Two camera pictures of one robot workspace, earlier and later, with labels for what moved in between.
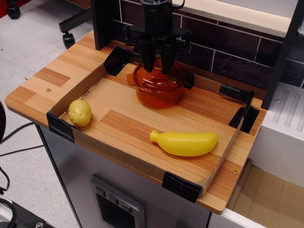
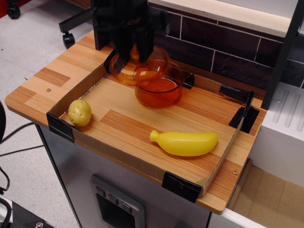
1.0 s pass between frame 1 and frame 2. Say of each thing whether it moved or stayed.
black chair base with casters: stayed
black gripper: moved
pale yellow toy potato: stayed
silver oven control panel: stayed
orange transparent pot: stayed
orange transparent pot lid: moved
